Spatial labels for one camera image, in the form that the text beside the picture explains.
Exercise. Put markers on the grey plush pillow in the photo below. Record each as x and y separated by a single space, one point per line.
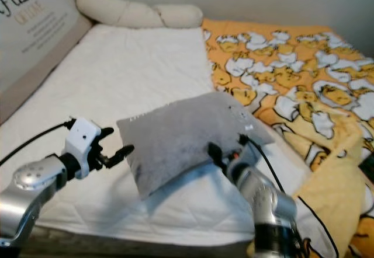
175 141

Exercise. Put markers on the yellow cartoon egg blanket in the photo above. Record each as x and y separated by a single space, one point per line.
286 65

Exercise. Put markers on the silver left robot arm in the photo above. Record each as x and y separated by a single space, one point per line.
29 194

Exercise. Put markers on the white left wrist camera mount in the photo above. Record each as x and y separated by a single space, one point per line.
82 141

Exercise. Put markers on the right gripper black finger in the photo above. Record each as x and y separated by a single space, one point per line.
216 153

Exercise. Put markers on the white quilted mattress pad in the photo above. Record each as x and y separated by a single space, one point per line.
123 71

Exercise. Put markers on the grey bed base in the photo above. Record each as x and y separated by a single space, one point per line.
152 251

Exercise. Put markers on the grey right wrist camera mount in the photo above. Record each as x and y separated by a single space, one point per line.
241 163

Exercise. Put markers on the dark red-green cover book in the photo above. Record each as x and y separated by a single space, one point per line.
368 164

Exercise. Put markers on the printed grey headboard cushion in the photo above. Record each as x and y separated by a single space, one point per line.
35 30

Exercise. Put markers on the cream bolster pillow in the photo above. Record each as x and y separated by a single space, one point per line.
123 10

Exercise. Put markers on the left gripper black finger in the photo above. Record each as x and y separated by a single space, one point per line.
106 133
121 153

